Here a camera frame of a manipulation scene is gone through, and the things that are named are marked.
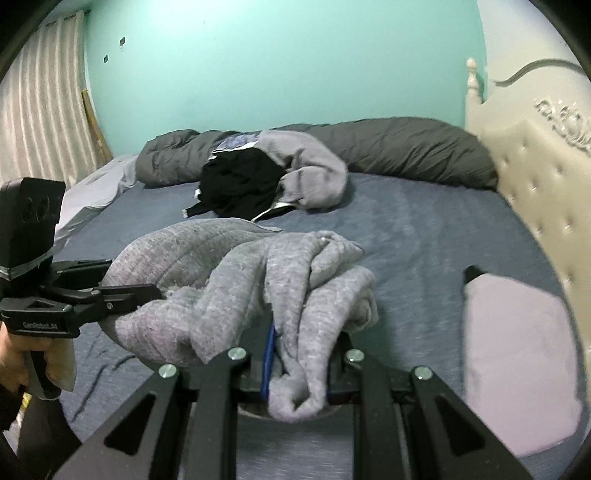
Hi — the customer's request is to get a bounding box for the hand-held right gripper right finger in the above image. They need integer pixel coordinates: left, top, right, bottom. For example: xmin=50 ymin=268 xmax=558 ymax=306
xmin=325 ymin=333 xmax=534 ymax=480

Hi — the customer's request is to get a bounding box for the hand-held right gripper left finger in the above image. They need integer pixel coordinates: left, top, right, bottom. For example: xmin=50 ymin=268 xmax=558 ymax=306
xmin=51 ymin=318 xmax=277 ymax=480

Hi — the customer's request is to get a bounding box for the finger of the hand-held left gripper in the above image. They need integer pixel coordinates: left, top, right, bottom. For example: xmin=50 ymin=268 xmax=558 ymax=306
xmin=69 ymin=284 xmax=163 ymax=324
xmin=51 ymin=259 xmax=114 ymax=288

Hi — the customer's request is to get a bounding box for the light grey knit sweater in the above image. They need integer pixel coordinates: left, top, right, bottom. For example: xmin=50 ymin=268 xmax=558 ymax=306
xmin=99 ymin=218 xmax=380 ymax=423

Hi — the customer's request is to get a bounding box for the person's left hand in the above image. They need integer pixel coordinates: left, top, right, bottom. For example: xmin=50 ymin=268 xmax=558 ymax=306
xmin=0 ymin=325 xmax=77 ymax=393

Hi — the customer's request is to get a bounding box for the light grey blanket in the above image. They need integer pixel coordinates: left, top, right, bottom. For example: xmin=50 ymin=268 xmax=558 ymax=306
xmin=53 ymin=154 xmax=139 ymax=245

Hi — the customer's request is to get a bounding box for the beige curtain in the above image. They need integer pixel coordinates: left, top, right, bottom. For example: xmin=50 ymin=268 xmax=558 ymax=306
xmin=0 ymin=11 xmax=100 ymax=195

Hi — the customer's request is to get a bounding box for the blue bed sheet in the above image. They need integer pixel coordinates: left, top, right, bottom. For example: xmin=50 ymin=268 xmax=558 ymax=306
xmin=55 ymin=171 xmax=587 ymax=480

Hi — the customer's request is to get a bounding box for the grey hoodie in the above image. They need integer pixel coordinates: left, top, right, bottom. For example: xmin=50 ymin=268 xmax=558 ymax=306
xmin=252 ymin=130 xmax=349 ymax=222

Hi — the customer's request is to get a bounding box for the blue patterned garment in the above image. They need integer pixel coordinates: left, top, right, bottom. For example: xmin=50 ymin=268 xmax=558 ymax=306
xmin=210 ymin=131 xmax=264 ymax=162

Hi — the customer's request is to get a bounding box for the dark grey duvet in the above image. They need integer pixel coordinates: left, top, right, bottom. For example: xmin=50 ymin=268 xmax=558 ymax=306
xmin=135 ymin=117 xmax=500 ymax=191

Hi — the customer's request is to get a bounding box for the cream tufted headboard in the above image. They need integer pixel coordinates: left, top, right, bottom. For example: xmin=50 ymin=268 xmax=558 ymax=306
xmin=464 ymin=56 xmax=591 ymax=319

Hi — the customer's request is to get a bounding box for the wooden frame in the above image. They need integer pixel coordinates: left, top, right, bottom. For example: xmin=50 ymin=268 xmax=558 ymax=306
xmin=81 ymin=88 xmax=114 ymax=162

